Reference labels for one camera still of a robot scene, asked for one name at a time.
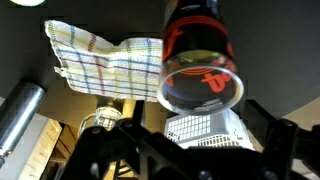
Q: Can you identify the white plastic basket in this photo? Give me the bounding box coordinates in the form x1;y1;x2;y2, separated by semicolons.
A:
163;108;256;151

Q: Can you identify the checkered dish cloth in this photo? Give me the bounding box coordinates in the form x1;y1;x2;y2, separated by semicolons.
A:
44;19;165;103

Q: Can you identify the steel water bottle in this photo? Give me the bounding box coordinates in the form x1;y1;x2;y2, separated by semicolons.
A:
0;81;47;168

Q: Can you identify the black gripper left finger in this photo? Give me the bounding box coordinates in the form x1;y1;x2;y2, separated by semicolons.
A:
59;99;190;180

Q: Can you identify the clear glass mug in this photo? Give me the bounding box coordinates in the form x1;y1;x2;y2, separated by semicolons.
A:
78;106;124;138

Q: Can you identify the white kitchen counter cabinet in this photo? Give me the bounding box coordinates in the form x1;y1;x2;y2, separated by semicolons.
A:
16;118;81;180

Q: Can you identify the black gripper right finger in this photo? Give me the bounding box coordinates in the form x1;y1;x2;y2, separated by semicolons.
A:
243;98;320;180

